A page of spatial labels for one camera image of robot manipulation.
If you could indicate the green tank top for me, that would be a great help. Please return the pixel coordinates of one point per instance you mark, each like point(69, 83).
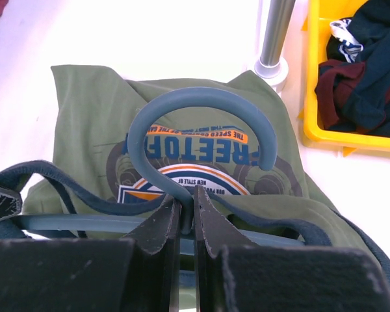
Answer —
point(195, 147)

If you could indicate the yellow plastic bin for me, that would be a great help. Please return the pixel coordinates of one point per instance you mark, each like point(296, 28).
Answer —
point(317, 26)

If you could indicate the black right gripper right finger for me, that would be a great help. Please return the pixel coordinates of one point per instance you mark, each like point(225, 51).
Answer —
point(235, 274)

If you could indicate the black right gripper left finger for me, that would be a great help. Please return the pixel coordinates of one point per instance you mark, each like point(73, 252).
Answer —
point(139, 272)

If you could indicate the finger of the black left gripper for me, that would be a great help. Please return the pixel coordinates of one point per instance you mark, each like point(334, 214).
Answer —
point(10, 203)

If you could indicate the navy maroon shirt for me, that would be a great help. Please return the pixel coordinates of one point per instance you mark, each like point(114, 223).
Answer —
point(353, 89)

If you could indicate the slate blue hanger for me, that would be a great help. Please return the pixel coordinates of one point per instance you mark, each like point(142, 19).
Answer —
point(169, 110)

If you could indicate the metal clothes rack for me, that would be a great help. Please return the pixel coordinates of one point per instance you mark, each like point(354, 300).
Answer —
point(270, 64)

